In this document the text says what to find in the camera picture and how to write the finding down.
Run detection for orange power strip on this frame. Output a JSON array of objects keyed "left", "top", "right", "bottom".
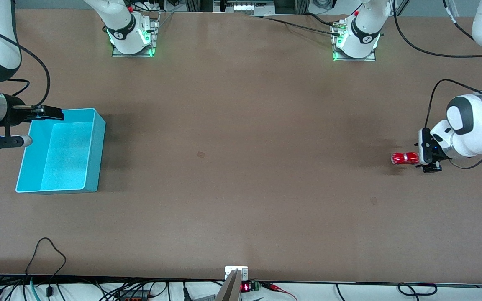
[{"left": 119, "top": 290, "right": 152, "bottom": 300}]

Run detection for short black table cable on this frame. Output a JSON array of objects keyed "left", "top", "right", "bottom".
[{"left": 304, "top": 12, "right": 338, "bottom": 27}]

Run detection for red clip lead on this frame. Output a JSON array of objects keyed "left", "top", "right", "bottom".
[{"left": 261, "top": 283, "right": 298, "bottom": 301}]

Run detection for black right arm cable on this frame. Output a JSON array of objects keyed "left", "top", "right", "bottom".
[{"left": 0, "top": 24, "right": 51, "bottom": 108}]

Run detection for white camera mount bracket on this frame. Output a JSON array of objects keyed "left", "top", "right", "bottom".
[{"left": 224, "top": 266, "right": 249, "bottom": 281}]

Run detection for long black table cable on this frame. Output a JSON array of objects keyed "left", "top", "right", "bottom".
[{"left": 245, "top": 13, "right": 344, "bottom": 36}]

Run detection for blue plastic box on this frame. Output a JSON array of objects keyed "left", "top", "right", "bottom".
[{"left": 15, "top": 108, "right": 106, "bottom": 194}]

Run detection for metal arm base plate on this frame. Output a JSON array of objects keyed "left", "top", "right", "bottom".
[
  {"left": 112, "top": 12, "right": 160, "bottom": 58},
  {"left": 332, "top": 24, "right": 377, "bottom": 62}
]

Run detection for coiled black cable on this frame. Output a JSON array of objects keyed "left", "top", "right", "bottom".
[{"left": 397, "top": 283, "right": 438, "bottom": 296}]

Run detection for grey metal bar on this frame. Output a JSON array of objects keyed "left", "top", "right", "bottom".
[{"left": 215, "top": 270, "right": 242, "bottom": 301}]

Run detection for red beetle toy car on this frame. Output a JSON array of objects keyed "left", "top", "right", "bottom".
[{"left": 390, "top": 151, "right": 420, "bottom": 166}]

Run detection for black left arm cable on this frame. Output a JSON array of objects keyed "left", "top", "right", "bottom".
[{"left": 390, "top": 0, "right": 482, "bottom": 170}]

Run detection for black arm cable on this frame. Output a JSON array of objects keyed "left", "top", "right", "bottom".
[
  {"left": 0, "top": 24, "right": 51, "bottom": 108},
  {"left": 390, "top": 0, "right": 482, "bottom": 170}
]

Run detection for looped black cable with plug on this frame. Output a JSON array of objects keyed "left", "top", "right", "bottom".
[{"left": 25, "top": 237, "right": 67, "bottom": 298}]

